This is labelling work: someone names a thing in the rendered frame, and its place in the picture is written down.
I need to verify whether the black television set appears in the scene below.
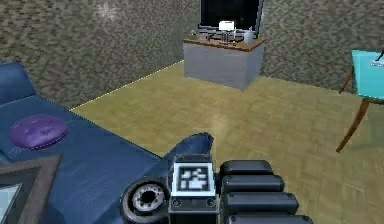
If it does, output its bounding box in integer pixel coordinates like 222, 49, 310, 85
197, 0, 265, 38

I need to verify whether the blue sofa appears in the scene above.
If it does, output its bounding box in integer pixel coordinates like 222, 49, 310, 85
0, 61, 215, 224

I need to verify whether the purple round cushion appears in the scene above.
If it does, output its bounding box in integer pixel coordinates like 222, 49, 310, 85
9, 113, 69, 151

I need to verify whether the turquoise table with brown legs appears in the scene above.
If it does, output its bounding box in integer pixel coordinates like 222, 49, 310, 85
335, 49, 384, 154

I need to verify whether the grey cabinet with brown top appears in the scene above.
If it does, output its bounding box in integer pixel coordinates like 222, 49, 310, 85
182, 37, 267, 93

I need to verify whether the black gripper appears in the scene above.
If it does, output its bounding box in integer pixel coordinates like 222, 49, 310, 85
119, 176, 172, 224

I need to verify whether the white box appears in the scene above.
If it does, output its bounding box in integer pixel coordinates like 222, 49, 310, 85
218, 20, 236, 32

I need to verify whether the dark framed glass table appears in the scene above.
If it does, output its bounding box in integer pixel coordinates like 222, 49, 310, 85
0, 153, 63, 224

